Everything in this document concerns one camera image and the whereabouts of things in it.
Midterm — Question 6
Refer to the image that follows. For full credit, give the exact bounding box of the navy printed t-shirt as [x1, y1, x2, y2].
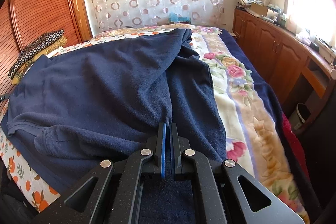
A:
[0, 28, 228, 224]

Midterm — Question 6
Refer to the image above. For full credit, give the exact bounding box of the patterned navy pillow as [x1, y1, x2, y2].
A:
[8, 29, 67, 85]

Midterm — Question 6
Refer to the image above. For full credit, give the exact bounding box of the floral fleece blanket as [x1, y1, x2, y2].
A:
[94, 23, 310, 224]

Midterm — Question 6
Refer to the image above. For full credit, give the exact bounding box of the yellow folded blanket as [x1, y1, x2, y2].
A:
[11, 35, 68, 85]

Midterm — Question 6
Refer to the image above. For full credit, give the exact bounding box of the wooden slatted wardrobe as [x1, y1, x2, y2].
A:
[1, 0, 92, 94]

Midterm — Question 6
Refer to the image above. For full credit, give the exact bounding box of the small waste bin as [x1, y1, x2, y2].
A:
[289, 103, 311, 131]

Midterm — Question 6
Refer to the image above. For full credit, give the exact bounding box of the blue toy on bed end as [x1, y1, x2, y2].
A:
[168, 13, 191, 24]

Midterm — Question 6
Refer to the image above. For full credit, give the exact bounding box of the wooden side cabinet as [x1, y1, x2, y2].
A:
[232, 9, 335, 134]

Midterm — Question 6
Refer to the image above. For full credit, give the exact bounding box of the cardboard box on cabinet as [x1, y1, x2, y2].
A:
[250, 2, 268, 16]

